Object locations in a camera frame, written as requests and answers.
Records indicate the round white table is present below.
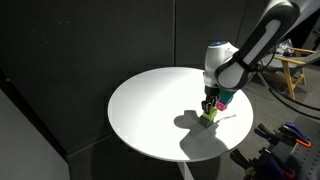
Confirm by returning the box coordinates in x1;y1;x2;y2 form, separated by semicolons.
108;67;253;162

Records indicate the black perforated board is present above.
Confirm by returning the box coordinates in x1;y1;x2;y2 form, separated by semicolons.
272;116;320;180

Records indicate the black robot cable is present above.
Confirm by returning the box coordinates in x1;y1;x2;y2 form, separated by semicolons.
256;46;320;121

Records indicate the blue block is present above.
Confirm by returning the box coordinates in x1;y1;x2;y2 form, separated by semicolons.
219;90;234;105

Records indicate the dark grey block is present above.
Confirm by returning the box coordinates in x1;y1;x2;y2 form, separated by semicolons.
199;116;213;128

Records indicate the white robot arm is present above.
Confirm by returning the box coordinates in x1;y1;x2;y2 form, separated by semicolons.
202;0;320;114

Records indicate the black purple clamp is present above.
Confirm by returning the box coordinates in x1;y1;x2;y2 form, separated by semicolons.
230;148;297;180

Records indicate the light green block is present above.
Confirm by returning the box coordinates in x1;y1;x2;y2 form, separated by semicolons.
202;107;218;121

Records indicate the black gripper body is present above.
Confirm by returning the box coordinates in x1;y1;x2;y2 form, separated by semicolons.
205;86;220;99

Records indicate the magenta red block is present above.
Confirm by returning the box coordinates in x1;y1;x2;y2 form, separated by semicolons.
215;101;227;111

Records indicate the wooden chair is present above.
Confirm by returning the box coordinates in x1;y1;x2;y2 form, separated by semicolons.
265;48;320;100

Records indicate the purple orange clamp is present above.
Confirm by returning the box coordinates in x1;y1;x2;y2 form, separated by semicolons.
254;122;312;148

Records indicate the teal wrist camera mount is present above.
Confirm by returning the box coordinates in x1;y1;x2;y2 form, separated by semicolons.
219;88;236;101

